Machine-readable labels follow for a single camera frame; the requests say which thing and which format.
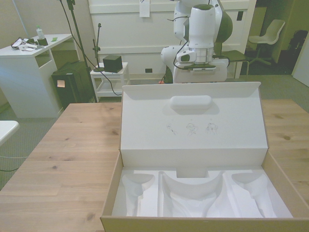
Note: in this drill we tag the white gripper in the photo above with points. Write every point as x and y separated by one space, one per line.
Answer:
218 72

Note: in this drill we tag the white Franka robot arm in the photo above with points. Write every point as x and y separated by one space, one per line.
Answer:
201 29

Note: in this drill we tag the cardboard box with white lid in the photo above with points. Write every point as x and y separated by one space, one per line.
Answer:
193 145

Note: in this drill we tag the white moulded box insert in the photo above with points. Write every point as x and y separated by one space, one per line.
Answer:
193 200

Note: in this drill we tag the dark green chair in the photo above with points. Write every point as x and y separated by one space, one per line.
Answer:
235 56

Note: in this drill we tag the red object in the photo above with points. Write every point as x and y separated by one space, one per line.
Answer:
161 82

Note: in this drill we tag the white swivel chair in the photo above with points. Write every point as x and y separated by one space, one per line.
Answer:
269 33

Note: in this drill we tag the black backpack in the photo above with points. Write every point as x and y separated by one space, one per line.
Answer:
300 43

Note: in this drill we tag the small white side table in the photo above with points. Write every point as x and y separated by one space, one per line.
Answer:
120 79

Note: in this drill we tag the white paper sheet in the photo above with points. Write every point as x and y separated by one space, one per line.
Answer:
144 8

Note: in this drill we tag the black cube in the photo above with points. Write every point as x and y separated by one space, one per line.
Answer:
111 64

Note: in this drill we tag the short black microphone stand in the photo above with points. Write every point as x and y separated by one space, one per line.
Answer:
97 48

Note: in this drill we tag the tall black tripod stand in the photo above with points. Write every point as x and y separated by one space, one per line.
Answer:
78 36

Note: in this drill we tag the black computer case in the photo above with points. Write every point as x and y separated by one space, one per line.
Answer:
72 84

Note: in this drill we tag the orange sticky note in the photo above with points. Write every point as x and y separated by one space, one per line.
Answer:
60 83

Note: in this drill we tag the green sticky note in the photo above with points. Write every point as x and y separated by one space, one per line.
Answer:
54 38

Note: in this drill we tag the clear bottle with green label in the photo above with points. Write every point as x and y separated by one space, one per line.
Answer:
39 32

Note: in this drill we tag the white handheld controller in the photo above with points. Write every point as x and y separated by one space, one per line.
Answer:
27 47

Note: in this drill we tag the white desk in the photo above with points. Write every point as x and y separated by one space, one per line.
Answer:
21 79

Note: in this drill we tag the white rounded tabletop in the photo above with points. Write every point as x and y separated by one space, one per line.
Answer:
7 130

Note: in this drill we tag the black wall switch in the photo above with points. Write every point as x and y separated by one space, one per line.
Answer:
240 16

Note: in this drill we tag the black wall outlet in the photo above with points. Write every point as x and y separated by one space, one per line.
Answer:
148 70

